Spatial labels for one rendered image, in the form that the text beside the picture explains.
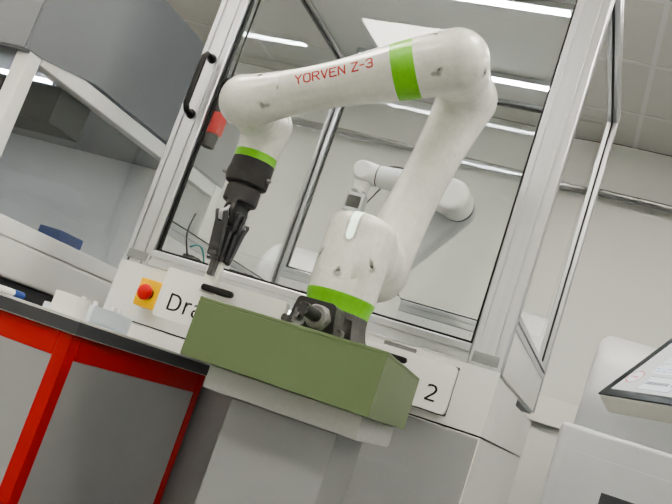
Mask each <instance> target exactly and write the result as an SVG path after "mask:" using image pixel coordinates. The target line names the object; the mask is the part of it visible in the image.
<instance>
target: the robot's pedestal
mask: <svg viewBox="0 0 672 504"><path fill-rule="evenodd" d="M203 387H205V388H207V389H210V390H213V391H216V392H219V393H222V394H225V395H227V396H230V397H233V398H232V400H231V402H230V405H229V408H228V411H227V413H226V416H225V419H224V422H223V425H222V428H221V430H220V433H219V436H218V439H217V442H216V445H215V447H214V450H213V453H212V456H211V459H210V462H209V464H208V467H207V470H206V473H205V476H204V479H203V481H202V484H201V487H200V490H199V493H198V496H197V498H196V501H195V504H343V501H344V498H345V495H346V492H347V489H348V486H349V483H350V480H351V476H352V473H353V470H354V467H355V464H356V461H357V458H358V455H359V452H360V449H361V446H362V442H365V443H370V444H374V445H379V446H384V447H388V446H389V443H390V440H391V436H392V433H393V430H394V427H393V426H390V425H387V424H384V423H381V422H378V421H376V420H373V419H370V418H367V417H364V416H361V415H358V414H355V413H352V412H349V411H346V410H343V409H341V408H338V407H335V406H332V405H329V404H326V403H323V402H320V401H317V400H314V399H311V398H308V397H305V396H303V395H300V394H297V393H294V392H291V391H288V390H285V389H282V388H279V387H276V386H273V385H270V384H267V383H265V382H262V381H259V380H256V379H253V378H250V377H247V376H244V375H241V374H238V373H235V372H232V371H229V370H227V369H224V368H221V367H218V366H215V365H210V367H209V370H208V373H207V376H206V379H205V381H204V384H203Z"/></svg>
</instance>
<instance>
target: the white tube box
mask: <svg viewBox="0 0 672 504"><path fill-rule="evenodd" d="M132 320H133V319H131V318H128V317H125V316H122V315H120V314H117V313H114V312H112V311H109V310H106V309H103V308H101V307H98V306H95V305H92V304H90V306H89V309H88V312H87V314H86V317H85V319H84V321H86V322H89V323H92V324H95V325H98V326H101V327H104V328H107V329H110V330H112V331H115V332H118V333H121V334H124V335H127V334H128V331H129V328H130V326H131V323H132Z"/></svg>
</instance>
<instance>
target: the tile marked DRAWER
mask: <svg viewBox="0 0 672 504"><path fill-rule="evenodd" d="M635 389H641V390H648V391H655V392H662V393H668V392H670V391H671V390H672V378H665V377H657V376H651V377H650V378H648V379H647V380H646V381H644V382H643V383H642V384H640V385H639V386H638V387H636V388H635Z"/></svg>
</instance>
